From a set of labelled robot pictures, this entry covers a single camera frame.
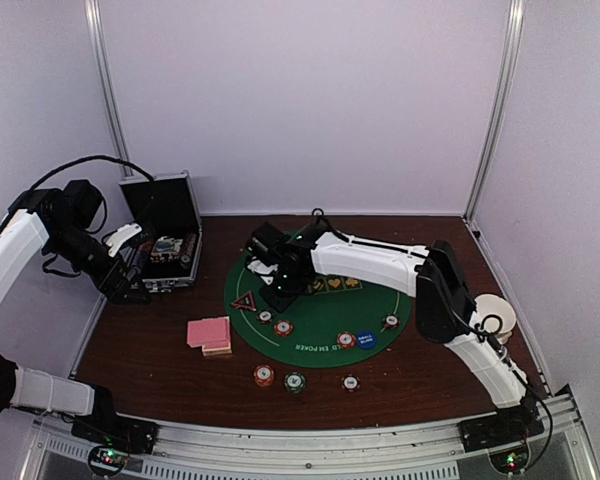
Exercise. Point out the blue card deck in case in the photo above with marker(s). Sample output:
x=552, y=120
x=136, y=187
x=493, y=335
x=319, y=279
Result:
x=166, y=249

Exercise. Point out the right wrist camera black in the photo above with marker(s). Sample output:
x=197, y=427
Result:
x=266, y=243

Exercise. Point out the red five chip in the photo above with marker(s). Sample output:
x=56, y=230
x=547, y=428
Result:
x=346, y=340
x=283, y=328

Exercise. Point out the white ceramic bowl stack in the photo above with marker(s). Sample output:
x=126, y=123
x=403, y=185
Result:
x=496, y=315

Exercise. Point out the brown chip row in case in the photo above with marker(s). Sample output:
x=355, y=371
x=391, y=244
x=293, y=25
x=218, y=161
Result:
x=188, y=249

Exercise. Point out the pink-backed playing card deck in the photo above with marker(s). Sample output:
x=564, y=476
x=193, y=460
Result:
x=208, y=332

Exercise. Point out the gold card deck box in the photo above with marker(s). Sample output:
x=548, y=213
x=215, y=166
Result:
x=217, y=348

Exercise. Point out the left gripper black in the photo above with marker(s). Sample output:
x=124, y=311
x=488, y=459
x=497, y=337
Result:
x=115, y=292

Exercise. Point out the right aluminium post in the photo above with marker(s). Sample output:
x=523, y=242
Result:
x=507, y=69

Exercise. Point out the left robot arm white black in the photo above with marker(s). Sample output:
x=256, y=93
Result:
x=55, y=222

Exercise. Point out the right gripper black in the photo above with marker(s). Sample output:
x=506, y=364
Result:
x=282, y=303

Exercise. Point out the aluminium post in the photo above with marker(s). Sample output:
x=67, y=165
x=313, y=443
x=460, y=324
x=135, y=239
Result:
x=507, y=69
x=98, y=42

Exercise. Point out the round green poker mat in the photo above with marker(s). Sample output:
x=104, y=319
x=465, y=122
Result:
x=339, y=304

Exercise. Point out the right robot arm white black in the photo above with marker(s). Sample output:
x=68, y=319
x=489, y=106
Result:
x=445, y=314

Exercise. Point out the green poker chip stack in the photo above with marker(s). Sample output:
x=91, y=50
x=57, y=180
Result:
x=295, y=382

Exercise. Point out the brown poker chip stack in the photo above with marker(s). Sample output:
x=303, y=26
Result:
x=350, y=383

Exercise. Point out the front aluminium rail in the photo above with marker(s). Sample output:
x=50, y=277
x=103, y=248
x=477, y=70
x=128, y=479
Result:
x=432, y=450

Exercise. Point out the left aluminium post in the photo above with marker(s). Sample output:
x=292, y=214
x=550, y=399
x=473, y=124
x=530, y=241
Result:
x=98, y=42

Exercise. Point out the triangular all-in button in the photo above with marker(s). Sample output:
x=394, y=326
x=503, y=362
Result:
x=245, y=301

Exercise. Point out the blue small blind button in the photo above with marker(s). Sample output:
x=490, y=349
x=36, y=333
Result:
x=366, y=340

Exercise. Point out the orange poker chip stack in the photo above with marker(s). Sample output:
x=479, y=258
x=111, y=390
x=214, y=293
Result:
x=264, y=375

